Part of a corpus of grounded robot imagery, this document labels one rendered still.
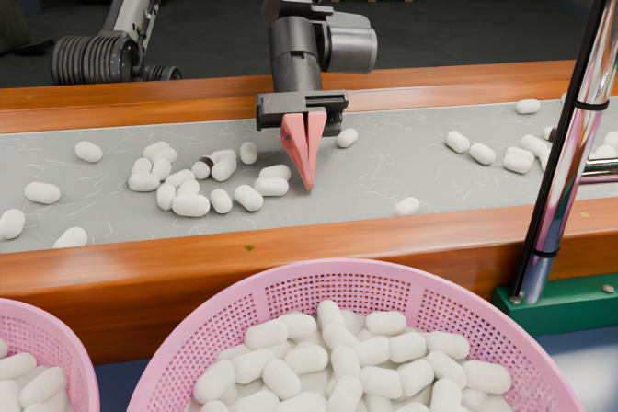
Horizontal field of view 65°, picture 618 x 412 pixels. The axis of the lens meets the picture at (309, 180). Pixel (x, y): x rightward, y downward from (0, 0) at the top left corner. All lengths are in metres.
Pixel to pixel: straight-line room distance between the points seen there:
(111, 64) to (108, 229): 0.48
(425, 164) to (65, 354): 0.43
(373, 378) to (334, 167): 0.30
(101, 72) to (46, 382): 0.65
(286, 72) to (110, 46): 0.47
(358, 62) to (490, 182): 0.21
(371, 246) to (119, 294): 0.21
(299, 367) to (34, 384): 0.18
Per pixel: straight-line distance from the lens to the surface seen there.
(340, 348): 0.37
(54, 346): 0.40
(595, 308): 0.52
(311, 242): 0.43
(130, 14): 1.05
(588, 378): 0.50
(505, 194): 0.58
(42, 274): 0.45
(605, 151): 0.68
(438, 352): 0.38
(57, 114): 0.77
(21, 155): 0.71
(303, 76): 0.56
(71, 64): 0.98
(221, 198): 0.50
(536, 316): 0.49
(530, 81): 0.87
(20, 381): 0.42
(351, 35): 0.61
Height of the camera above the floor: 1.03
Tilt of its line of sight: 31 degrees down
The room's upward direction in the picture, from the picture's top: straight up
